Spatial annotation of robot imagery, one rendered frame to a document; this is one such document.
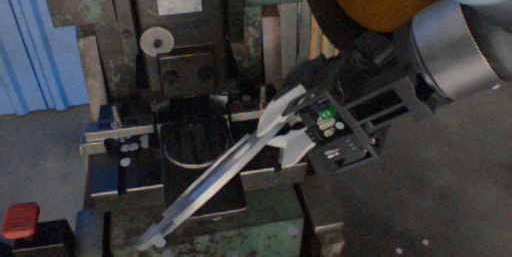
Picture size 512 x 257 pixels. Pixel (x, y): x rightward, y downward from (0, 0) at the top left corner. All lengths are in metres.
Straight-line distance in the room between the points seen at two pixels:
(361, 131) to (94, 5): 0.46
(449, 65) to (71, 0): 0.53
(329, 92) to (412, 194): 1.56
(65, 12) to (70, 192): 1.32
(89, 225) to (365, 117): 0.71
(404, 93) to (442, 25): 0.05
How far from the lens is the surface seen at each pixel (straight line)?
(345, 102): 0.33
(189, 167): 0.79
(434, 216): 1.83
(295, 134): 0.45
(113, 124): 0.95
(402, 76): 0.30
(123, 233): 0.90
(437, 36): 0.31
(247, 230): 0.88
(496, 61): 0.30
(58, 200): 1.92
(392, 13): 0.72
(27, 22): 2.12
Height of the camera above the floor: 1.35
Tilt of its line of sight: 39 degrees down
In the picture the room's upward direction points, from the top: straight up
